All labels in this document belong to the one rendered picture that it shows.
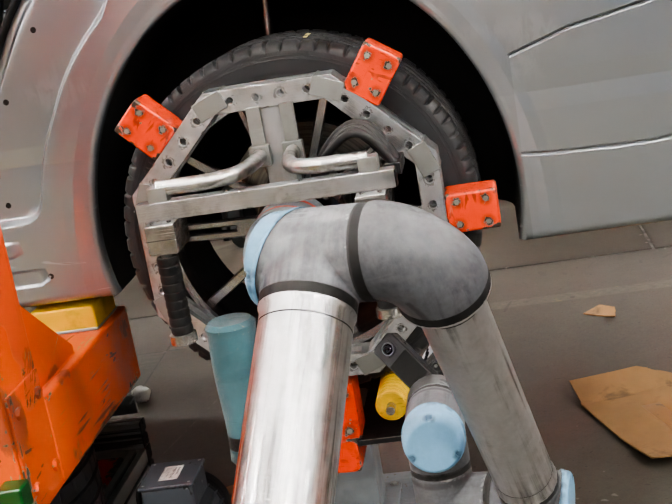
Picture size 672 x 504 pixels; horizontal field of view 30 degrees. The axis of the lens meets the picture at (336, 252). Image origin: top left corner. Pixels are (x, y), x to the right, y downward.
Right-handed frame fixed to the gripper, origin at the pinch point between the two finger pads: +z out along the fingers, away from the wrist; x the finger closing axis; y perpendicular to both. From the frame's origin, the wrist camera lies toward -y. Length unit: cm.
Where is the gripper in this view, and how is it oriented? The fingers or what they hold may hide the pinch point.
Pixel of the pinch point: (429, 349)
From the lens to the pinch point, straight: 215.7
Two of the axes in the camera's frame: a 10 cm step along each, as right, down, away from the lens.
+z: 1.1, -2.6, 9.6
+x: 5.6, -7.8, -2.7
